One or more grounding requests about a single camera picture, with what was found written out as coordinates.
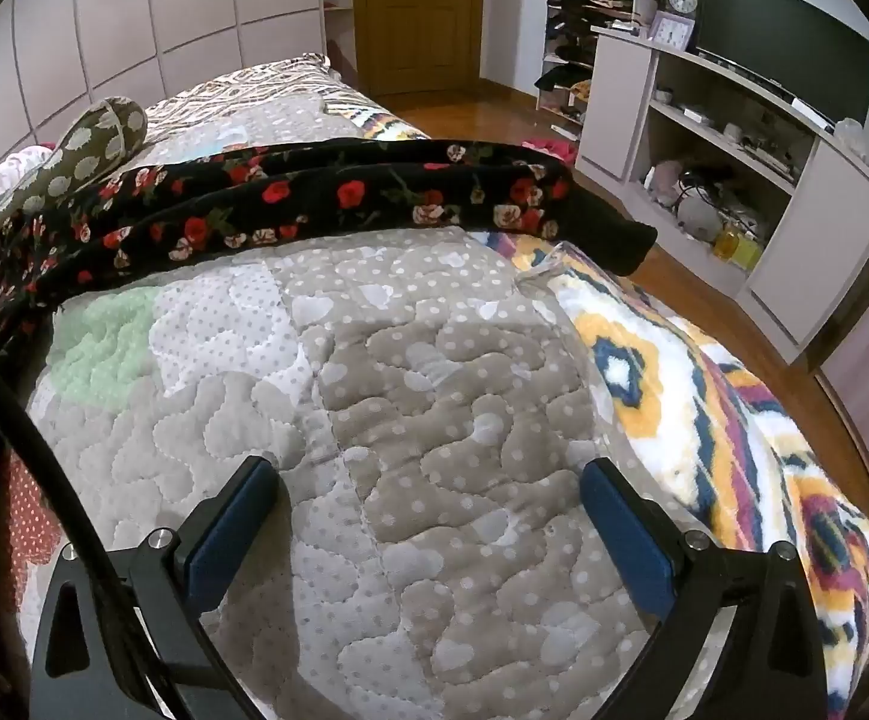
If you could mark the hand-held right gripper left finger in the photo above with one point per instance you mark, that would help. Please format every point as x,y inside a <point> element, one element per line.
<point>228,532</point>

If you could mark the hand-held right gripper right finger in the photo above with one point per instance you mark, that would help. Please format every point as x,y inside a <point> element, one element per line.
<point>626,532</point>

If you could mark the black floral garment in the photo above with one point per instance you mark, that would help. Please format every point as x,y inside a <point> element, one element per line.
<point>344,195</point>

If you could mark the shelf full of clothes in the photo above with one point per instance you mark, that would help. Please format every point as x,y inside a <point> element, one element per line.
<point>577,30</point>

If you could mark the red dotted cloth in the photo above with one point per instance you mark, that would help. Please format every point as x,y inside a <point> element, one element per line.
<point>33,525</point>

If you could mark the grey dotted quilted bedspread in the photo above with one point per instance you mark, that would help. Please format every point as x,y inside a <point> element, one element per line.
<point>404,390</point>

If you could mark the yellow bottle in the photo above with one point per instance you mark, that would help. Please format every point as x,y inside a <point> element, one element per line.
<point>738,246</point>

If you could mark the white round appliance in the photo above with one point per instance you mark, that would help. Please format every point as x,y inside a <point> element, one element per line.
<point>699,216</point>

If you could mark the pale open media cabinet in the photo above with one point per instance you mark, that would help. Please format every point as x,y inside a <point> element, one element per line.
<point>817,240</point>

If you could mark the pink cloth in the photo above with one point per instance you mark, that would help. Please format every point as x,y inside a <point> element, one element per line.
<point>551,148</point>

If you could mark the green pillow with white prints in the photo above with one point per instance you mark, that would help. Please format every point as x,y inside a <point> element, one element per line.
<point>89,142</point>

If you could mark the clear plastic bottles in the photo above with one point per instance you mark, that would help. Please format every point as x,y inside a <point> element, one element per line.
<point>866,150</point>

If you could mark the small pale desk clock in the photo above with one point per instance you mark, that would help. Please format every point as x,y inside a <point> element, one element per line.
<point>671,31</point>

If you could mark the black flat television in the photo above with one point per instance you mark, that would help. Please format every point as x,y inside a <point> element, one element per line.
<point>779,37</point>

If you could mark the wooden door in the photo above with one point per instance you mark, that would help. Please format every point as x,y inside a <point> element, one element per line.
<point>419,15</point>

